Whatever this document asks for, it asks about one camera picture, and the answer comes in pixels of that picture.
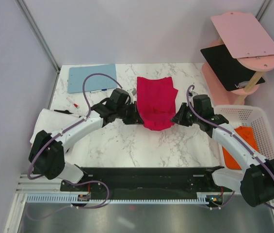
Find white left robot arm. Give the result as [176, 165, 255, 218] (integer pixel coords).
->
[27, 100, 144, 191]

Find blue white pen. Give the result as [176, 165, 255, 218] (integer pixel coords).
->
[90, 89, 108, 93]

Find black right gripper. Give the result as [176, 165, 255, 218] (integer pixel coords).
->
[170, 102, 201, 127]

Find light blue mat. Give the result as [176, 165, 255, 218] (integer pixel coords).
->
[67, 64, 117, 94]

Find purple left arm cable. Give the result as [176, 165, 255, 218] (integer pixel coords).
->
[26, 72, 124, 221]

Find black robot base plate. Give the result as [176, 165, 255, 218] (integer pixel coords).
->
[60, 167, 231, 199]

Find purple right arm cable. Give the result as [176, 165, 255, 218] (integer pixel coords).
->
[186, 84, 274, 211]

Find pink tiered shelf stand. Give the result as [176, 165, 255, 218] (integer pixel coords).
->
[202, 12, 274, 105]

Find white plastic basket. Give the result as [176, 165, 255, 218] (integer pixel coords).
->
[214, 105, 274, 160]

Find aluminium frame rails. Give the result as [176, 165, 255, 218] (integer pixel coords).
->
[16, 174, 62, 194]

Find red white small marker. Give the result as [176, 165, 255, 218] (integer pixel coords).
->
[66, 97, 79, 109]

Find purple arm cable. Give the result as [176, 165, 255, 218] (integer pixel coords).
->
[26, 72, 124, 221]
[186, 84, 274, 211]

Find orange t shirt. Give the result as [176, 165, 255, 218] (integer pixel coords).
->
[222, 126, 259, 170]

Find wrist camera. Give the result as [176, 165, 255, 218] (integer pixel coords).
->
[110, 88, 137, 105]
[193, 94, 214, 118]

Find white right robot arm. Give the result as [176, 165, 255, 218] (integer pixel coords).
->
[171, 102, 274, 209]

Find white t shirt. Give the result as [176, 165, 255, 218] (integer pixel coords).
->
[30, 109, 80, 147]

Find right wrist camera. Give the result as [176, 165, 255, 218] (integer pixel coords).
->
[193, 94, 214, 118]

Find black board on shelf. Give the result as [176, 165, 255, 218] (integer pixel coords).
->
[200, 44, 255, 91]

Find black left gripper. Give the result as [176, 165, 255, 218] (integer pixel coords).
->
[116, 101, 144, 125]

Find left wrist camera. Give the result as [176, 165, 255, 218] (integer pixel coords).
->
[110, 88, 137, 105]

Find white slotted cable duct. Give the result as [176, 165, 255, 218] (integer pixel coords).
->
[26, 194, 222, 204]

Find magenta t shirt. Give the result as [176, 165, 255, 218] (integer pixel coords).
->
[137, 77, 178, 131]

